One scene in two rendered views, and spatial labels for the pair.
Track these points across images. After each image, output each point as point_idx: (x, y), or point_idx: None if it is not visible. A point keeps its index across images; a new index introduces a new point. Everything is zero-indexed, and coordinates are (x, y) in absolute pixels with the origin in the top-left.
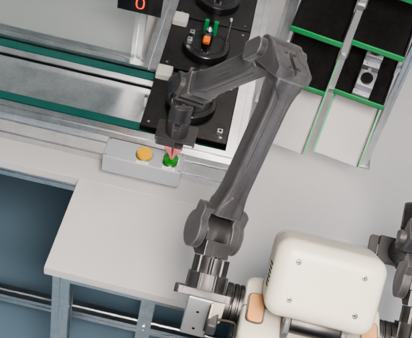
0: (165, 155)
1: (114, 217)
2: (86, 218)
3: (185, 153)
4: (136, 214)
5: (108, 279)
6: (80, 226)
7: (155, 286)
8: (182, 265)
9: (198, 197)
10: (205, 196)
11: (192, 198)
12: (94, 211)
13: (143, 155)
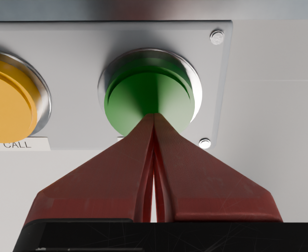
0: (113, 100)
1: (48, 171)
2: None
3: (232, 9)
4: (98, 152)
5: None
6: None
7: None
8: None
9: (276, 47)
10: (302, 34)
11: (254, 58)
12: None
13: None
